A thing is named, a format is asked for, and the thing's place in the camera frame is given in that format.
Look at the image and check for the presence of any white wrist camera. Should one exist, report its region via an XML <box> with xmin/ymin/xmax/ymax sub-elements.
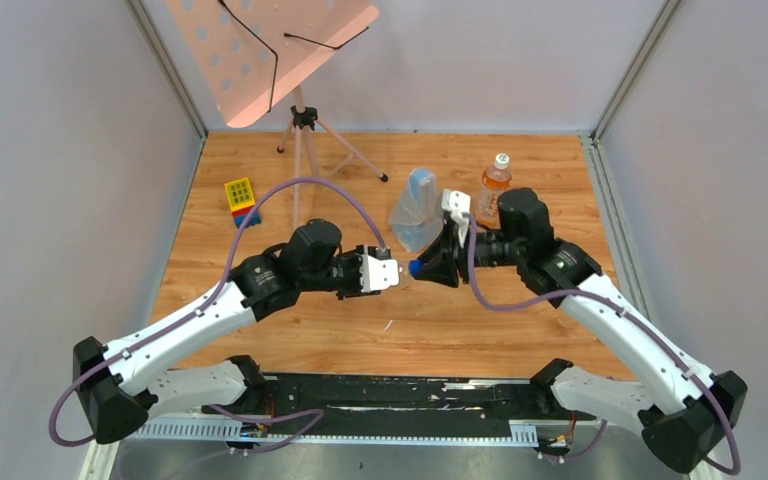
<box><xmin>441</xmin><ymin>188</ymin><xmax>471</xmax><ymax>247</ymax></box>
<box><xmin>360</xmin><ymin>255</ymin><xmax>401</xmax><ymax>294</ymax></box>

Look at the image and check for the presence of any clear Pepsi bottle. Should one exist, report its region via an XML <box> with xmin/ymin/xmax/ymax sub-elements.
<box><xmin>398</xmin><ymin>262</ymin><xmax>412</xmax><ymax>285</ymax></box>

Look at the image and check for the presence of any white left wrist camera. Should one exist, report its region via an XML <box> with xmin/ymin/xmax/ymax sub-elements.
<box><xmin>360</xmin><ymin>255</ymin><xmax>401</xmax><ymax>294</ymax></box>

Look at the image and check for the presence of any white bottle cap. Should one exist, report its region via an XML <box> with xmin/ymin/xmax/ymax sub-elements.
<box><xmin>494</xmin><ymin>153</ymin><xmax>510</xmax><ymax>169</ymax></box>

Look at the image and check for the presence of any pink music stand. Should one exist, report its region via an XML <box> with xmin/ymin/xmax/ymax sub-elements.
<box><xmin>163</xmin><ymin>0</ymin><xmax>390</xmax><ymax>230</ymax></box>

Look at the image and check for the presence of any yellow red blue toy block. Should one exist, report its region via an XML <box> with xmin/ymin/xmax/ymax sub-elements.
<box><xmin>224</xmin><ymin>177</ymin><xmax>256</xmax><ymax>227</ymax></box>

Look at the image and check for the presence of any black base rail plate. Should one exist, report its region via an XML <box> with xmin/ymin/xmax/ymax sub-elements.
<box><xmin>226</xmin><ymin>372</ymin><xmax>589</xmax><ymax>438</ymax></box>

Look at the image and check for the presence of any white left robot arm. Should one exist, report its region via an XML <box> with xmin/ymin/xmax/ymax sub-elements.
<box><xmin>72</xmin><ymin>219</ymin><xmax>398</xmax><ymax>444</ymax></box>

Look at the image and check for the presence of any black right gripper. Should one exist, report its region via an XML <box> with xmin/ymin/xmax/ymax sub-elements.
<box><xmin>413</xmin><ymin>220</ymin><xmax>523</xmax><ymax>286</ymax></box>

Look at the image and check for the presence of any blue bottle cap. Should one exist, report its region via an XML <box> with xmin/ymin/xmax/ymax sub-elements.
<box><xmin>408</xmin><ymin>259</ymin><xmax>424</xmax><ymax>277</ymax></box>

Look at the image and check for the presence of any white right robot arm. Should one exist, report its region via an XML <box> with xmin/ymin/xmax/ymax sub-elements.
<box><xmin>410</xmin><ymin>188</ymin><xmax>747</xmax><ymax>475</ymax></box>

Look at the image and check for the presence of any orange tea bottle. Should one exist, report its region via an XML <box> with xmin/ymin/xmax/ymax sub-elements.
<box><xmin>475</xmin><ymin>160</ymin><xmax>512</xmax><ymax>228</ymax></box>

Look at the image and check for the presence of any blue item in plastic bag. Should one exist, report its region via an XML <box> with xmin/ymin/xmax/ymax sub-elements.
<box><xmin>388</xmin><ymin>168</ymin><xmax>443</xmax><ymax>253</ymax></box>

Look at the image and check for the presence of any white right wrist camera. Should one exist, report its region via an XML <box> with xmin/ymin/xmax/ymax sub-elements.
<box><xmin>441</xmin><ymin>188</ymin><xmax>471</xmax><ymax>247</ymax></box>

